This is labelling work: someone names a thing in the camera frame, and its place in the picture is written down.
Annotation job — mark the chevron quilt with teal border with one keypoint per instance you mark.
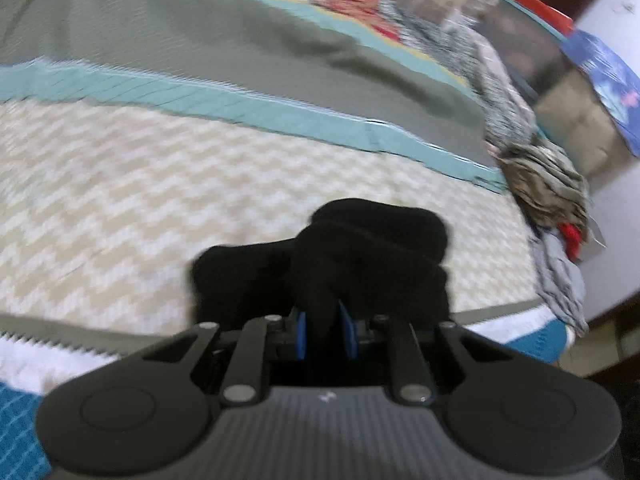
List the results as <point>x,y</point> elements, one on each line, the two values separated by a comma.
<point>150,160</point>

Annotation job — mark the black and white patterned cloth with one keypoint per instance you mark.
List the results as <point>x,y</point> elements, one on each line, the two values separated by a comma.
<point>480,60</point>

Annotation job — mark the olive green garment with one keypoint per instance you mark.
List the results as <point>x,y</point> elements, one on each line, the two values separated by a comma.
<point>545,180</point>

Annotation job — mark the red garment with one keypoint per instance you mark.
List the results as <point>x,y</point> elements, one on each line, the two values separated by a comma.
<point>570,240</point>

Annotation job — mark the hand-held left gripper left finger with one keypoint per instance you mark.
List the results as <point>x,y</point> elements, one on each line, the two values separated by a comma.
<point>301,334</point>

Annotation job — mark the blue printed bag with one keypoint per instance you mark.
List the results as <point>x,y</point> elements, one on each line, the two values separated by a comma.
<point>610,80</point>

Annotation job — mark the grey sweatshirt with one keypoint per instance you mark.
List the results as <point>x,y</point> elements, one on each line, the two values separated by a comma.
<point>560,280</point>

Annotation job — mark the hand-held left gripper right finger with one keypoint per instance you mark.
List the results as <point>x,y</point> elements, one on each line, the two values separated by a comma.
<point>350,336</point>

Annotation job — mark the black pants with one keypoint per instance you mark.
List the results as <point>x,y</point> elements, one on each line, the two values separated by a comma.
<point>360,245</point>

